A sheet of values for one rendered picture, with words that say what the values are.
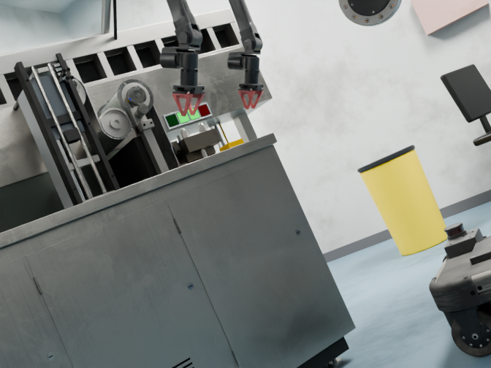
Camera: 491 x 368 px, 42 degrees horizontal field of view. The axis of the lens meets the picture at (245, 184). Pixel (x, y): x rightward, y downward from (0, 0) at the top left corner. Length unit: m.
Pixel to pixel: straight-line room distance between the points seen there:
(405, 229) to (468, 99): 0.96
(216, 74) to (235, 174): 0.96
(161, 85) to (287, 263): 1.11
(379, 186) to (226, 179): 1.93
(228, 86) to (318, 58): 2.15
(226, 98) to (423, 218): 1.57
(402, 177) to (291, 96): 1.60
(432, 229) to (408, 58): 1.51
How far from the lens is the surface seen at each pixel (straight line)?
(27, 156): 2.69
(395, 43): 5.08
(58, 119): 2.28
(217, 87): 3.14
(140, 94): 2.53
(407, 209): 4.06
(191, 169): 2.20
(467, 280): 1.93
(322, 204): 5.32
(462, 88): 4.43
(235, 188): 2.29
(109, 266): 2.04
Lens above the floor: 0.67
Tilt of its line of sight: 2 degrees up
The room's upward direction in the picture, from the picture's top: 24 degrees counter-clockwise
